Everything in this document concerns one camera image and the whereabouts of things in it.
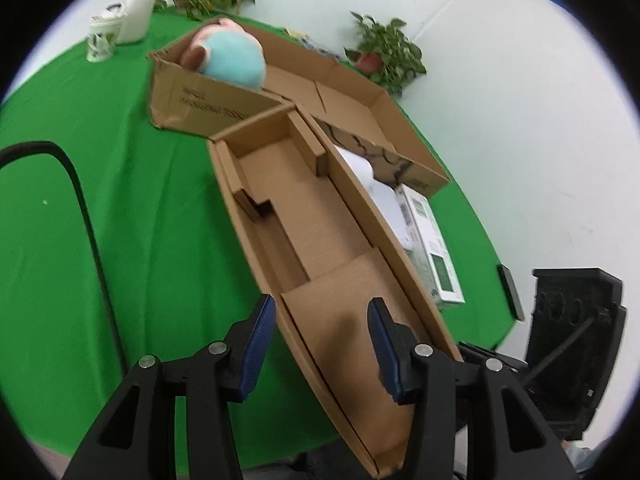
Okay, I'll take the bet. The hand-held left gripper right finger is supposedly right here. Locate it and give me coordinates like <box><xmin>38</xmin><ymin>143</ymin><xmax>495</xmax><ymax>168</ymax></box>
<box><xmin>366</xmin><ymin>297</ymin><xmax>578</xmax><ymax>480</ymax></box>

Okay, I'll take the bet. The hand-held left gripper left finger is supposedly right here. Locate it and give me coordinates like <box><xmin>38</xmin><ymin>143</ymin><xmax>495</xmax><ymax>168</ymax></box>
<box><xmin>62</xmin><ymin>294</ymin><xmax>277</xmax><ymax>480</ymax></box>

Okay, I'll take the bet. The white box with green label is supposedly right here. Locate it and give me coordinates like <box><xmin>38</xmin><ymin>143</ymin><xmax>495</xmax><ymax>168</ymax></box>
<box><xmin>394</xmin><ymin>183</ymin><xmax>466</xmax><ymax>310</ymax></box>

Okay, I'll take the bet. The narrow cardboard insert box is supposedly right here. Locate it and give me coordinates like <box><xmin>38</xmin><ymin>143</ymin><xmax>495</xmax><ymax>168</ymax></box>
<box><xmin>206</xmin><ymin>101</ymin><xmax>465</xmax><ymax>478</ymax></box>

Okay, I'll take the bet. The white rectangular device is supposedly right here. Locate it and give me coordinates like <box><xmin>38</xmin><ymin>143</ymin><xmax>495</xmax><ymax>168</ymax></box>
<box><xmin>364</xmin><ymin>180</ymin><xmax>412</xmax><ymax>261</ymax></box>

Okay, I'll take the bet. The large shallow cardboard box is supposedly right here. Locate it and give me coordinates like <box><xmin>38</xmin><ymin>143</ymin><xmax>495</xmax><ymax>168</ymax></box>
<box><xmin>146</xmin><ymin>19</ymin><xmax>452</xmax><ymax>198</ymax></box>

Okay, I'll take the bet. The black phone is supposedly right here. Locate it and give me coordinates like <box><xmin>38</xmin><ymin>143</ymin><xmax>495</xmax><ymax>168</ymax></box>
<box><xmin>496</xmin><ymin>263</ymin><xmax>526</xmax><ymax>323</ymax></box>

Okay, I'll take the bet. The black plastic chair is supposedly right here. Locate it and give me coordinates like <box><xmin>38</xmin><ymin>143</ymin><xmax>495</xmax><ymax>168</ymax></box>
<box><xmin>522</xmin><ymin>267</ymin><xmax>627</xmax><ymax>442</ymax></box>

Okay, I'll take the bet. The teal and pink plush toy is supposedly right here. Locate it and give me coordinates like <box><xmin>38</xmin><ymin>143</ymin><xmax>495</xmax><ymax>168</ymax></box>
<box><xmin>180</xmin><ymin>17</ymin><xmax>267</xmax><ymax>92</ymax></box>

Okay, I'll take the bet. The potted plant in red pot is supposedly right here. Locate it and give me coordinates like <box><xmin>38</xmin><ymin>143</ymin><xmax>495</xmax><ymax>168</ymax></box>
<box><xmin>344</xmin><ymin>11</ymin><xmax>428</xmax><ymax>98</ymax></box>

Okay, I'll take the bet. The patterned tissue packet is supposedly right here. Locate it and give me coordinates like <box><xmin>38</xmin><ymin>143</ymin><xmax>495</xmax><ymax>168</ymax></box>
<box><xmin>287</xmin><ymin>30</ymin><xmax>341</xmax><ymax>61</ymax></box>

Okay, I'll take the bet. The white electric kettle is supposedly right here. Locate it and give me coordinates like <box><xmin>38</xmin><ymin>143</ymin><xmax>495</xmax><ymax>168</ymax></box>
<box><xmin>117</xmin><ymin>0</ymin><xmax>156</xmax><ymax>44</ymax></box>

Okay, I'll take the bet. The black cable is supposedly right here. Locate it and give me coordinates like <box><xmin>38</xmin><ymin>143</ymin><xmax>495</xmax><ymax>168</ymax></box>
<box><xmin>0</xmin><ymin>141</ymin><xmax>128</xmax><ymax>386</ymax></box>

